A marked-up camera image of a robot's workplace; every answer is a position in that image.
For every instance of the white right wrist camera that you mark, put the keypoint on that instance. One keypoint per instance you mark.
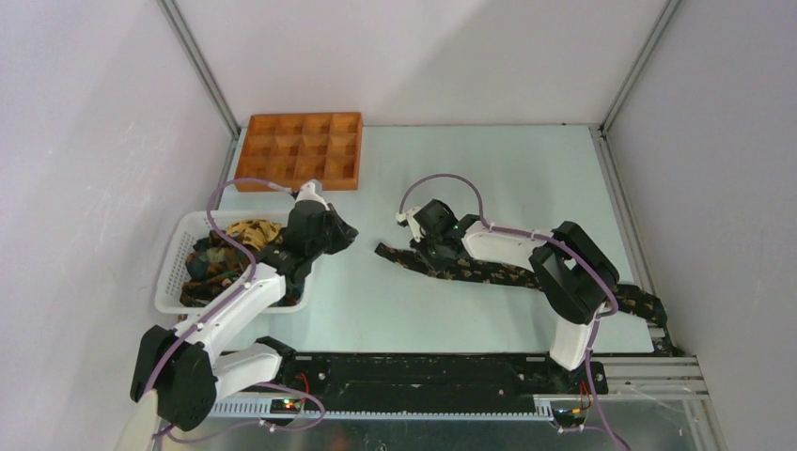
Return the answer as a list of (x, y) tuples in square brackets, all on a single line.
[(407, 219)]

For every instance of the green gold patterned tie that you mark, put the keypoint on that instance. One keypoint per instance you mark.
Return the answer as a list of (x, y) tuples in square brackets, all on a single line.
[(215, 263)]

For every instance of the black gold floral tie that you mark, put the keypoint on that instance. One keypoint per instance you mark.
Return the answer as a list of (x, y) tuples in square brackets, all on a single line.
[(630, 298)]

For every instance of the aluminium frame rail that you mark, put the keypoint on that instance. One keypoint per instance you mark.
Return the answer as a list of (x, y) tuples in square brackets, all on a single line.
[(628, 378)]

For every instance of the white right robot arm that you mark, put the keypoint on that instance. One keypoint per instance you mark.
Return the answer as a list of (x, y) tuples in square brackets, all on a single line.
[(573, 273)]

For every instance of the white plastic basket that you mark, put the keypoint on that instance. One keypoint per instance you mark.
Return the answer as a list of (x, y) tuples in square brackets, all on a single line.
[(189, 229)]

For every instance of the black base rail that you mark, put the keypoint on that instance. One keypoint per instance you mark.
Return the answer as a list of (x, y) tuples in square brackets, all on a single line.
[(417, 383)]

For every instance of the wooden compartment tray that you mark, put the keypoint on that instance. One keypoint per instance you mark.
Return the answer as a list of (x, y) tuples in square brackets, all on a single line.
[(291, 149)]

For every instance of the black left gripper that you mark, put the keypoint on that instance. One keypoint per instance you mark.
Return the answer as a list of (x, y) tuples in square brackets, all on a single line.
[(345, 233)]

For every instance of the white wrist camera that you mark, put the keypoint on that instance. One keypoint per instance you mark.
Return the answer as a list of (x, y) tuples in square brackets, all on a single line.
[(407, 219), (310, 191)]

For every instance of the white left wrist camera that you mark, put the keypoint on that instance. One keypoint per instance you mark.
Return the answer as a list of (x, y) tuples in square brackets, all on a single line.
[(310, 191)]

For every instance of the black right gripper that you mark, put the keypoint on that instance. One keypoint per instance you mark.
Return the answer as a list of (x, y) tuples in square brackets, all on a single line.
[(437, 265)]

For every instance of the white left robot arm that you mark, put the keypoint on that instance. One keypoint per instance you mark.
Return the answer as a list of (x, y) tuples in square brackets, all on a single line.
[(188, 368)]

